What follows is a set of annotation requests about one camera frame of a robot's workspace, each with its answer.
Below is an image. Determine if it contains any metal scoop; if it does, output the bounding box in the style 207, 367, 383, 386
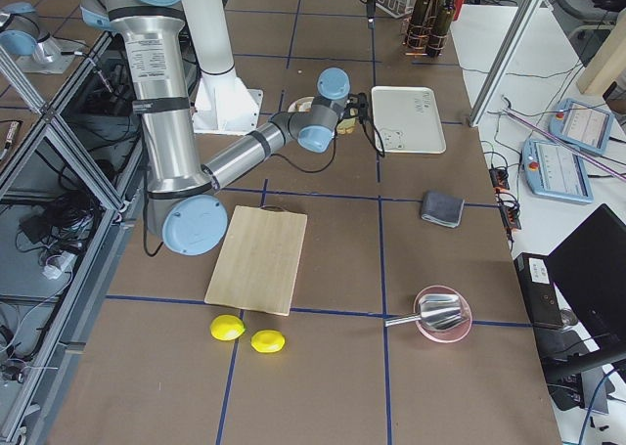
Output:
384, 293, 467, 332

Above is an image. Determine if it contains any bread slice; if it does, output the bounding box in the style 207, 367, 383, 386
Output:
336, 117, 358, 135

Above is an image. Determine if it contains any wooden cutting board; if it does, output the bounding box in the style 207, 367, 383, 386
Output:
204, 205, 307, 316

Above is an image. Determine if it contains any near blue teach pendant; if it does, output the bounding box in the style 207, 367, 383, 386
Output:
522, 139, 594, 204

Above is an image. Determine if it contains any far blue teach pendant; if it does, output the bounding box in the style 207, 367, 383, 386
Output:
549, 98, 614, 156

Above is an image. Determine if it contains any aluminium frame post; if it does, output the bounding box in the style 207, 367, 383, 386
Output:
469, 0, 543, 127

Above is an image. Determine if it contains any black laptop monitor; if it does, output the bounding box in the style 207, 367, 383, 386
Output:
544, 203, 625, 382

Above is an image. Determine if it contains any whole yellow lemon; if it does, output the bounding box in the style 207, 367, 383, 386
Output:
209, 314, 246, 341

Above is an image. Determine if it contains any pink bowl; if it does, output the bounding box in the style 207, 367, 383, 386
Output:
413, 285, 473, 343

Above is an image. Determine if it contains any cream bear tray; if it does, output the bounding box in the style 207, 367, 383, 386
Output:
371, 86, 446, 155

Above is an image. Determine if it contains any yellow lemon half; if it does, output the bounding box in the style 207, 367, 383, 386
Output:
250, 330, 286, 353

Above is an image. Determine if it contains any dark wine bottle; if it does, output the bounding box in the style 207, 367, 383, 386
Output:
405, 0, 431, 52
425, 0, 457, 58

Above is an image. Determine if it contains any black camera cable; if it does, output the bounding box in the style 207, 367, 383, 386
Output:
268, 116, 387, 173

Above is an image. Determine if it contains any folded grey cloth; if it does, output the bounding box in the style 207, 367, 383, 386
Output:
420, 190, 465, 228

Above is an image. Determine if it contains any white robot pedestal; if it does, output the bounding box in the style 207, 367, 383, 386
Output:
182, 0, 262, 135

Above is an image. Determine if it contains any purple reaching stick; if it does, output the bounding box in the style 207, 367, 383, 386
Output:
502, 95, 626, 182

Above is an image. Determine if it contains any white round plate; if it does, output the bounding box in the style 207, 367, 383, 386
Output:
288, 96, 314, 116

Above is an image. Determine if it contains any blue teach pendant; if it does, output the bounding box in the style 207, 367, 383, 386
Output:
522, 139, 594, 204
549, 98, 614, 156

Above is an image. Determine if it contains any black computer box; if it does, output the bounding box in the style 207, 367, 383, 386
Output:
514, 252, 563, 330

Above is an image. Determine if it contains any copper wire bottle rack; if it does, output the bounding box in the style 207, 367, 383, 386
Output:
403, 16, 448, 58

